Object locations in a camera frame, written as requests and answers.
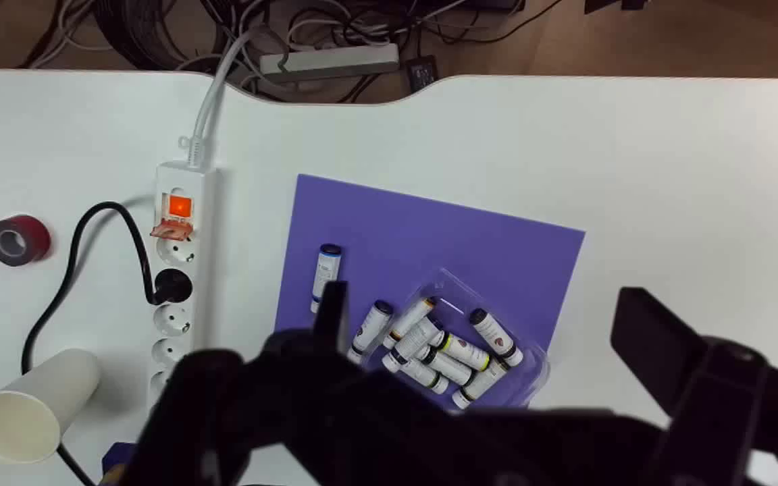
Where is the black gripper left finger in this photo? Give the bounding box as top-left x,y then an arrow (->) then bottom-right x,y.
315,278 -> 355,356

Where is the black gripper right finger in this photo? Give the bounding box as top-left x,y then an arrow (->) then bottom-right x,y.
609,287 -> 772,427

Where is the small blue object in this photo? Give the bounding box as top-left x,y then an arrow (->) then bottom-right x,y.
100,440 -> 142,481

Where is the purple paper sheet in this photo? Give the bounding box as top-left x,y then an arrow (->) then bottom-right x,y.
274,172 -> 590,417

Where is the clear tray of vials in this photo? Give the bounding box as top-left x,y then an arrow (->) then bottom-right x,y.
360,264 -> 558,419

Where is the white power strip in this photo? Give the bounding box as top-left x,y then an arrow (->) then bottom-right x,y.
146,160 -> 223,398

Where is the grey power bar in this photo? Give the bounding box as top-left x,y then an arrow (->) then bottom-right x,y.
258,41 -> 402,79

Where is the small black adapter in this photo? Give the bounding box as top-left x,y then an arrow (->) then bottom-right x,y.
406,55 -> 443,93

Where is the white paper cup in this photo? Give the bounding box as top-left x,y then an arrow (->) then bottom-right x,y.
0,348 -> 106,467

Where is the white power strip cable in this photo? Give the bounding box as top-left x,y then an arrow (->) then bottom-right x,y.
177,31 -> 258,172

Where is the black cable with plug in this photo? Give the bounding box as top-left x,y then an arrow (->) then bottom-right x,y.
19,201 -> 197,486

